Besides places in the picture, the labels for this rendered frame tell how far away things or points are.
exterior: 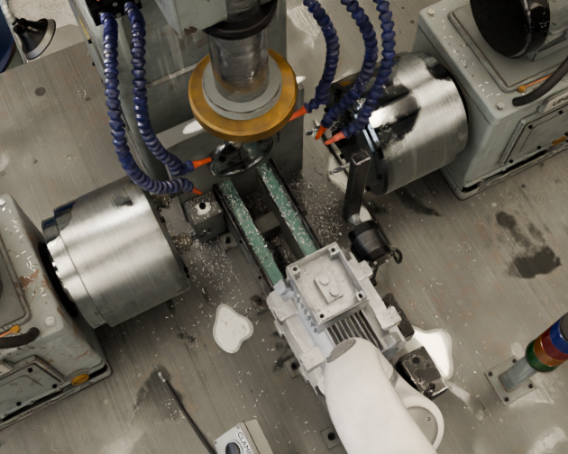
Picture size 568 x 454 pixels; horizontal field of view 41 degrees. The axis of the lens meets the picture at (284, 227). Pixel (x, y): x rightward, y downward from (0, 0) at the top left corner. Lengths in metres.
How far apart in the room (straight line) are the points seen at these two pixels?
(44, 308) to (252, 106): 0.49
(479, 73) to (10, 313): 0.96
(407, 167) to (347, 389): 0.68
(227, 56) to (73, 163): 0.82
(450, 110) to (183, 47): 0.52
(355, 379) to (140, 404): 0.82
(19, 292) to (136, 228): 0.22
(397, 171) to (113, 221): 0.54
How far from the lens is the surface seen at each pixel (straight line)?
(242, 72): 1.15
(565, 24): 1.48
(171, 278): 1.39
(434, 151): 1.49
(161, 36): 1.39
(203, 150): 1.49
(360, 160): 1.28
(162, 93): 1.50
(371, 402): 0.87
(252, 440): 1.31
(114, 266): 1.35
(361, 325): 1.34
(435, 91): 1.48
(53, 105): 1.96
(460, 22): 1.57
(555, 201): 1.84
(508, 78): 1.51
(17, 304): 1.34
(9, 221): 1.42
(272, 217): 1.68
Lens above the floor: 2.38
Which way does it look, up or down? 67 degrees down
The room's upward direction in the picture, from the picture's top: 2 degrees counter-clockwise
